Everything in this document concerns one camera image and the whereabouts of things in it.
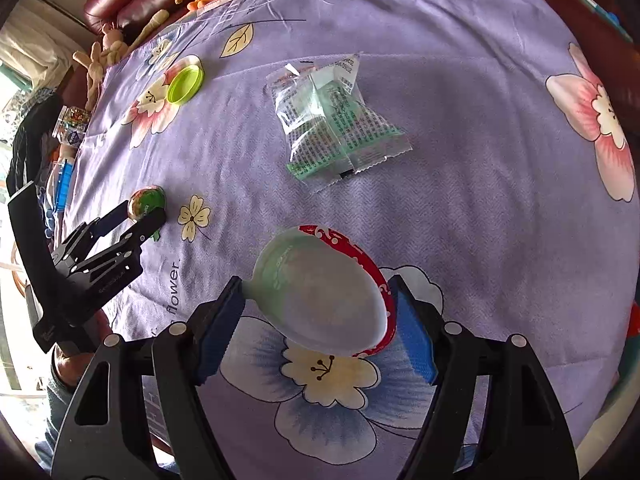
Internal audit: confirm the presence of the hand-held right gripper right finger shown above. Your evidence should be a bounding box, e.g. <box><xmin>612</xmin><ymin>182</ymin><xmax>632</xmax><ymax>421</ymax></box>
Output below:
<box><xmin>389</xmin><ymin>275</ymin><xmax>581</xmax><ymax>480</ymax></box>

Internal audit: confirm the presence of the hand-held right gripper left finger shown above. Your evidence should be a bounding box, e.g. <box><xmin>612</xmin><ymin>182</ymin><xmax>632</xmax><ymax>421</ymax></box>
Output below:
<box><xmin>50</xmin><ymin>276</ymin><xmax>246</xmax><ymax>480</ymax></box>

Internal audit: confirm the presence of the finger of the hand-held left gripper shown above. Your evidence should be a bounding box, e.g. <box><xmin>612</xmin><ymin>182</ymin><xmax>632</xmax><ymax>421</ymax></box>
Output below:
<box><xmin>52</xmin><ymin>200</ymin><xmax>134</xmax><ymax>257</ymax></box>
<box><xmin>70</xmin><ymin>207</ymin><xmax>167</xmax><ymax>274</ymax></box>

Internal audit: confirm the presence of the small red green round wrapper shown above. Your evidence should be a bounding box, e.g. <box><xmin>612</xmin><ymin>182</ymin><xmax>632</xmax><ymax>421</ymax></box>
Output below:
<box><xmin>127</xmin><ymin>186</ymin><xmax>166</xmax><ymax>222</ymax></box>

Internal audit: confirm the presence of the person's left hand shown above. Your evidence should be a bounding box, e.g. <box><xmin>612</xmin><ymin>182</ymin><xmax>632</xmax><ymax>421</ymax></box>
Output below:
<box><xmin>52</xmin><ymin>310</ymin><xmax>113</xmax><ymax>390</ymax></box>

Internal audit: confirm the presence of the colourful candy jar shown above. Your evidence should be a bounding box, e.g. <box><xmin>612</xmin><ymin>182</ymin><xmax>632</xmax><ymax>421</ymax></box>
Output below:
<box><xmin>52</xmin><ymin>105</ymin><xmax>93</xmax><ymax>148</ymax></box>

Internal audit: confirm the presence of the dark cloth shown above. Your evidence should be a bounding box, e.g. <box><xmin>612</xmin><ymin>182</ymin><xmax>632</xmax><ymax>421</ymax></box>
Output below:
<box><xmin>7</xmin><ymin>92</ymin><xmax>63</xmax><ymax>191</ymax></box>

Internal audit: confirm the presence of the green plastic lid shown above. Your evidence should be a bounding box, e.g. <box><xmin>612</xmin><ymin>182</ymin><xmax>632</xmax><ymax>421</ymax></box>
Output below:
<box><xmin>166</xmin><ymin>65</ymin><xmax>206</xmax><ymax>106</ymax></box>

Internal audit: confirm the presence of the purple floral blanket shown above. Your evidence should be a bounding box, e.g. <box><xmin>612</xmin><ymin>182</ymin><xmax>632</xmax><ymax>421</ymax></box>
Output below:
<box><xmin>50</xmin><ymin>0</ymin><xmax>636</xmax><ymax>480</ymax></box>

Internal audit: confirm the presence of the beige rabbit plush toy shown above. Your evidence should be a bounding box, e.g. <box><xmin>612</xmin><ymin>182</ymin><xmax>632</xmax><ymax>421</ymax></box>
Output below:
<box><xmin>74</xmin><ymin>9</ymin><xmax>171</xmax><ymax>111</ymax></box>

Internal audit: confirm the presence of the clear green printed wrapper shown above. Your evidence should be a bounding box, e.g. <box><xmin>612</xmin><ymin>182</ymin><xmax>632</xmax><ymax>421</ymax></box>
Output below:
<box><xmin>270</xmin><ymin>60</ymin><xmax>351</xmax><ymax>193</ymax></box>
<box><xmin>309</xmin><ymin>52</ymin><xmax>413</xmax><ymax>176</ymax></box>

